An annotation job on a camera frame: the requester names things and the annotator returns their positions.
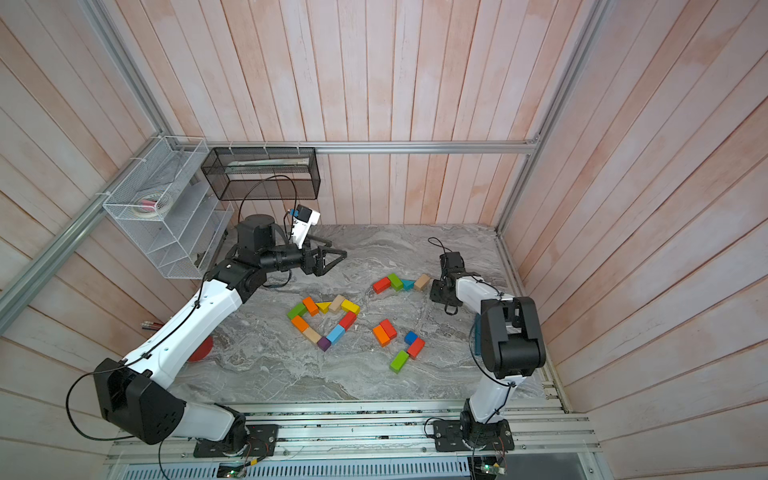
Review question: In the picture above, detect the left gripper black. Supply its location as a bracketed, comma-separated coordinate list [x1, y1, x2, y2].
[260, 234, 347, 277]

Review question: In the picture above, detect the natural wood block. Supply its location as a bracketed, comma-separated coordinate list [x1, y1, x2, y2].
[328, 295, 346, 313]
[302, 327, 322, 344]
[414, 274, 431, 291]

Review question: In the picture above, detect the green block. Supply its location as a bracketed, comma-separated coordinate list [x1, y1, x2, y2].
[390, 350, 410, 373]
[387, 273, 404, 291]
[287, 303, 307, 320]

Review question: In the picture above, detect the yellow rectangular block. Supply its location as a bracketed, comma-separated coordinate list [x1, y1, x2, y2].
[341, 300, 360, 315]

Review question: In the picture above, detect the orange block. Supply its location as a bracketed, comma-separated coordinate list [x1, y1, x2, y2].
[372, 325, 391, 347]
[291, 316, 310, 333]
[302, 297, 320, 316]

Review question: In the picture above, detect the light blue block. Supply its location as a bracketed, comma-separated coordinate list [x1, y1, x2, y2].
[326, 324, 346, 344]

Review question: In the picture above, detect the purple cube block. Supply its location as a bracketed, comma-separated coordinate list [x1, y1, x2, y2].
[317, 337, 331, 351]

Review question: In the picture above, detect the red block front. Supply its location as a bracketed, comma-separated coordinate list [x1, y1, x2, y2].
[339, 311, 357, 331]

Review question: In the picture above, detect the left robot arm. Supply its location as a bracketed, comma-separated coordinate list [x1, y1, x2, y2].
[93, 205, 347, 456]

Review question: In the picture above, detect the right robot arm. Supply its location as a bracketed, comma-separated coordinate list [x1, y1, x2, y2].
[430, 251, 546, 435]

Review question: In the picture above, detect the teal stapler tool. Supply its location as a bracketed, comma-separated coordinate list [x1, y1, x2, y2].
[472, 314, 481, 357]

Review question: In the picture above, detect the blue cube block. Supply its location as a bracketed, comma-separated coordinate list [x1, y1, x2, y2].
[404, 331, 418, 345]

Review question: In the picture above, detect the black mesh basket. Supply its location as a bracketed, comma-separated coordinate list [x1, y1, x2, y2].
[201, 147, 321, 201]

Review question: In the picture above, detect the red pen holder cup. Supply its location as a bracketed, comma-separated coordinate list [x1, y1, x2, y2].
[188, 336, 214, 363]

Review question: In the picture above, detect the tape roll on shelf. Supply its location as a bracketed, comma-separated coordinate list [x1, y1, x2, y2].
[130, 192, 174, 219]

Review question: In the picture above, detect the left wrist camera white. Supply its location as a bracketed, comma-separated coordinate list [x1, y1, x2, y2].
[290, 204, 320, 249]

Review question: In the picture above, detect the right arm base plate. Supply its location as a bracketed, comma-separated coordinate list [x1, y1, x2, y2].
[430, 419, 515, 452]

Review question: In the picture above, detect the white wire shelf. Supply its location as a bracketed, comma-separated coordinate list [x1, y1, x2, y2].
[104, 136, 233, 280]

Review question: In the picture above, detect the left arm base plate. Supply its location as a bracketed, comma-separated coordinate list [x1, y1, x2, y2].
[193, 424, 279, 459]

